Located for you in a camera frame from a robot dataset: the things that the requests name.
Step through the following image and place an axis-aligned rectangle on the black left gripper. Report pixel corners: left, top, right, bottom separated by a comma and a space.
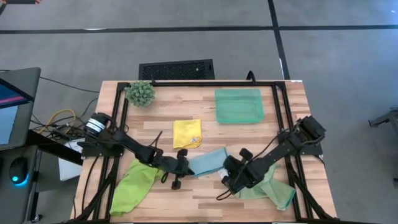
154, 148, 195, 190

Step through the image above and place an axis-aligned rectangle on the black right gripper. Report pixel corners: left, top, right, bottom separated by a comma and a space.
221, 147, 266, 194

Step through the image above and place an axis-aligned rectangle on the light blue teal-hemmed microfiber towel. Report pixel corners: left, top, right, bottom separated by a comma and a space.
188, 147, 230, 179

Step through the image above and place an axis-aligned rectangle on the yellow microfiber towel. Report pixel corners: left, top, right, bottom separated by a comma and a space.
172, 119, 203, 150

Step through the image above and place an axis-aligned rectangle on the mint green microfiber towel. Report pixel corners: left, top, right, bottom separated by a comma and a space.
234, 163, 297, 212

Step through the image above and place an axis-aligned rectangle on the teal translucent plastic bin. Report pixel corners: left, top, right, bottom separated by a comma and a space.
214, 88, 266, 124

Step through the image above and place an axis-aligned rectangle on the lime green microfiber towel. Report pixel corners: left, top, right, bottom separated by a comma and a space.
109, 159, 165, 217

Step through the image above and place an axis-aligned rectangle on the artificial plant in white pot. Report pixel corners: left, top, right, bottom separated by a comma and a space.
124, 80, 155, 108

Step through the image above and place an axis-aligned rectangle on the white paper sheet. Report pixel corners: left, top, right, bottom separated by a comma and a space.
58, 138, 85, 182

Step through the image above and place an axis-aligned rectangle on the black operator desk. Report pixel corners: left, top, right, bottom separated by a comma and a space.
0, 129, 84, 224

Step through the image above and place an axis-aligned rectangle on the grey stand leg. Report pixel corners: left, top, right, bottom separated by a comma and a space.
368, 107, 398, 128

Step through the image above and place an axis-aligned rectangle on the black computer mouse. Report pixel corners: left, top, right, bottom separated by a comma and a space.
8, 156, 29, 187

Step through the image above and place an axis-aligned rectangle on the black computer monitor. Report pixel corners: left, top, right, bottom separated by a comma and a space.
0, 67, 42, 152

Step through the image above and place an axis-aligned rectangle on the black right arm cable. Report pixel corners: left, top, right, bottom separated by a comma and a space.
216, 185, 238, 202

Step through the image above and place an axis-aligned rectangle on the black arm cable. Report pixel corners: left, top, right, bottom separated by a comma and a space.
149, 130, 164, 147
216, 185, 238, 202

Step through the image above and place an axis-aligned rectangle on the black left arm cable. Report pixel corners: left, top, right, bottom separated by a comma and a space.
149, 130, 164, 147

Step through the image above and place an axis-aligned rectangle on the black aluminium table frame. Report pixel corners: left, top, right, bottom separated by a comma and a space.
70, 79, 338, 224

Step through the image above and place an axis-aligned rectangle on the yellow cable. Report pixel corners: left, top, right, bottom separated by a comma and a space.
39, 108, 77, 134

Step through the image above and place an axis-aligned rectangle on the thin black floor cable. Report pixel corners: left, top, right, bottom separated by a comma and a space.
39, 76, 100, 94

